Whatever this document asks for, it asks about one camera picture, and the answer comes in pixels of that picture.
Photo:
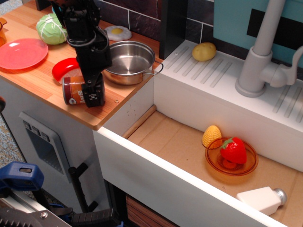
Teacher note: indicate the orange transparent dish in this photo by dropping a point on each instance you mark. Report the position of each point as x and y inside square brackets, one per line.
[222, 165]

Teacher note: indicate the toy fried egg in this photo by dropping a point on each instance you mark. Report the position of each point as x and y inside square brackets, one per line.
[118, 33]

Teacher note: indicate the stainless steel pot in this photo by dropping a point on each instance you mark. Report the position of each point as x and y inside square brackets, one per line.
[131, 62]

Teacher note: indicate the black oven door handle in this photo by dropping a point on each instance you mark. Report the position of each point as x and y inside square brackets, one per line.
[75, 174]

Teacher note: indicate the yellow toy potato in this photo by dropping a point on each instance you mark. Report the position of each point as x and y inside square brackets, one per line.
[204, 51]

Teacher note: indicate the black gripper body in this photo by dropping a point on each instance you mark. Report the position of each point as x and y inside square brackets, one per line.
[93, 56]

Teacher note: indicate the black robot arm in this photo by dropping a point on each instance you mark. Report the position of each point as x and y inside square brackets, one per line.
[81, 20]

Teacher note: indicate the grey oven control panel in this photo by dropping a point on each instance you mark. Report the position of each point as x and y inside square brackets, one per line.
[48, 152]

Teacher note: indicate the white salt shaker bottle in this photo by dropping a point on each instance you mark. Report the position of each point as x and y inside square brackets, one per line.
[265, 200]

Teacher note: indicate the grey toy faucet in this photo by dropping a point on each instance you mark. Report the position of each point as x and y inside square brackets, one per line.
[258, 69]

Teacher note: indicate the red toy strawberry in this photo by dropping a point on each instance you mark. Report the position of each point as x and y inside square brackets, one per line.
[233, 149]

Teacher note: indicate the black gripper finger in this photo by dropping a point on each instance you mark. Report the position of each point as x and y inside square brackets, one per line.
[94, 90]

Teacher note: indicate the orange transparent cup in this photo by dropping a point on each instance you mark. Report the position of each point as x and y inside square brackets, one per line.
[2, 34]

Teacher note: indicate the orange beans can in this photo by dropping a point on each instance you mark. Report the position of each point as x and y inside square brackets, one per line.
[72, 92]

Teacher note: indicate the pink plastic plate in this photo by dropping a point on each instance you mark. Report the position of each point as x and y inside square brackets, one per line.
[22, 53]

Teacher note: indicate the blue clamp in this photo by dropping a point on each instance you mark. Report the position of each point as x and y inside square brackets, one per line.
[21, 176]

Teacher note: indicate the yellow toy corn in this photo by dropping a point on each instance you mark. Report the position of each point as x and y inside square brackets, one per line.
[212, 137]

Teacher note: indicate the green toy cabbage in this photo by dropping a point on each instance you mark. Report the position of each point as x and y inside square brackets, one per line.
[50, 30]

